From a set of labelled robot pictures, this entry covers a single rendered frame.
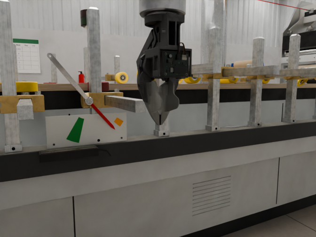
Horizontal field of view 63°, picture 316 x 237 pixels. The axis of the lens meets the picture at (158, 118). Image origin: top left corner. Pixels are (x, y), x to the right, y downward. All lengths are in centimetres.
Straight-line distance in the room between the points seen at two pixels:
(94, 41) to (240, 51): 998
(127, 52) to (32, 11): 283
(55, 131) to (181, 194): 77
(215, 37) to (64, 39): 724
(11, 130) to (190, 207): 96
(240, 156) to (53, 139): 83
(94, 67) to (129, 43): 766
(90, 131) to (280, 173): 134
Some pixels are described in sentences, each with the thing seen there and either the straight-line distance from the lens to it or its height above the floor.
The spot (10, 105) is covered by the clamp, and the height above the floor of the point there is 84.
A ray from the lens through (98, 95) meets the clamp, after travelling 87.
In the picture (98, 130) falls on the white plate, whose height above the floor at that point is 75.
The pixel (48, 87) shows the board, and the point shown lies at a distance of 105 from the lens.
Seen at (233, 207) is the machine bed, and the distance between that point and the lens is 165.
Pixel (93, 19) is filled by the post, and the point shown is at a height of 110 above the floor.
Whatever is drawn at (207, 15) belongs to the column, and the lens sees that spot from 501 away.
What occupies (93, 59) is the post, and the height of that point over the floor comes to 98.
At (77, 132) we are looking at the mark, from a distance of 87.
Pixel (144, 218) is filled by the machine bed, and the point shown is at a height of 26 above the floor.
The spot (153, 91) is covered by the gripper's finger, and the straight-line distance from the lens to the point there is 51.
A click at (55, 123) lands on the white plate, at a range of 85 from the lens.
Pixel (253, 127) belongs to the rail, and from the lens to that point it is 127.
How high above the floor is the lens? 90
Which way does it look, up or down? 8 degrees down
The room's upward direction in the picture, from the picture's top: straight up
